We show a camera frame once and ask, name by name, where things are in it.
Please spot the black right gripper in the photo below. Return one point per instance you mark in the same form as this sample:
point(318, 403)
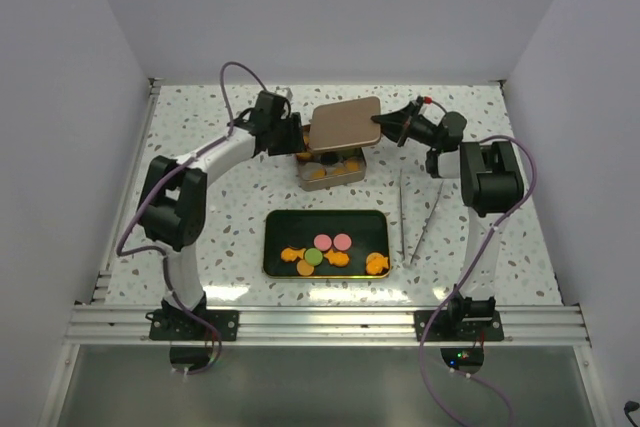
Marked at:
point(392, 123)

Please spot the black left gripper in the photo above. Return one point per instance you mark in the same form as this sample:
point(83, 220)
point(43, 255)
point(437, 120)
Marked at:
point(294, 143)

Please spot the gold tin lid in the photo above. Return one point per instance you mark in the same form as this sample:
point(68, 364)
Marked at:
point(345, 125)

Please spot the silver metal tongs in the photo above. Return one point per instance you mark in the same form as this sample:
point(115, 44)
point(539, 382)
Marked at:
point(417, 206)

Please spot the black sandwich cookie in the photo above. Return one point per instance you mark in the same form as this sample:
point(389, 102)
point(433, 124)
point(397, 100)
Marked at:
point(329, 158)

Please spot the orange dotted cookie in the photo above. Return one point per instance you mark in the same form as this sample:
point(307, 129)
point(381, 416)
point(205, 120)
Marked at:
point(316, 174)

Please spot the orange scalloped cookie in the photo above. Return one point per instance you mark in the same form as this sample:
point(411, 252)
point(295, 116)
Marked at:
point(352, 165)

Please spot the orange flower cookie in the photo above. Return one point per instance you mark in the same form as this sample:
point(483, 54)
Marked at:
point(339, 171)

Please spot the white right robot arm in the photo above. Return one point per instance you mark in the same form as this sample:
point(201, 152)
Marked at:
point(492, 188)

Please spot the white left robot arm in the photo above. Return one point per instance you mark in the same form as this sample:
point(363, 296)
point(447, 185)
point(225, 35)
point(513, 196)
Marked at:
point(173, 206)

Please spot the gold cookie tin box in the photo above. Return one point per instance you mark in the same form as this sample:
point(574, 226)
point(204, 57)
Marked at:
point(329, 181)

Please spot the dark green gold-rimmed tray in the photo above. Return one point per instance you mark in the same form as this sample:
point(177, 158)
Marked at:
point(298, 228)

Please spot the pink sandwich cookie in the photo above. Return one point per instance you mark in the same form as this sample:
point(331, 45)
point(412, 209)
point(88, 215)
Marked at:
point(323, 242)
point(342, 242)

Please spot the orange fish cookie left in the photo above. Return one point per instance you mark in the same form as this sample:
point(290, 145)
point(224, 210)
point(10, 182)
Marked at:
point(290, 254)

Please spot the orange fish cookie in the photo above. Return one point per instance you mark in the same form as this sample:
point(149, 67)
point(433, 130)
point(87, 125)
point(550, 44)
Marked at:
point(337, 258)
point(377, 264)
point(290, 254)

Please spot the green sandwich cookie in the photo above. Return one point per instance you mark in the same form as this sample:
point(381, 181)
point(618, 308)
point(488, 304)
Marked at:
point(313, 256)

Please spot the plain orange round cookie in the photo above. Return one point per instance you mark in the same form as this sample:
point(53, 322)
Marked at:
point(304, 268)

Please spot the orange fish cookie centre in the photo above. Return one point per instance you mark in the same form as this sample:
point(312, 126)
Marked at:
point(337, 258)

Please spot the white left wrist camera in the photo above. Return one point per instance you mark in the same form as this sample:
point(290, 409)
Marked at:
point(285, 92)

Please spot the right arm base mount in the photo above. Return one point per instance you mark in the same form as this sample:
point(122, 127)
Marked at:
point(444, 329)

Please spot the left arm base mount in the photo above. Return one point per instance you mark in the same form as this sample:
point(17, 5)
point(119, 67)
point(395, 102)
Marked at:
point(177, 326)

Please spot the aluminium table rail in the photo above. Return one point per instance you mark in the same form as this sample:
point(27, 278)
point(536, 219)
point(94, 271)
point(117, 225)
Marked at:
point(322, 312)

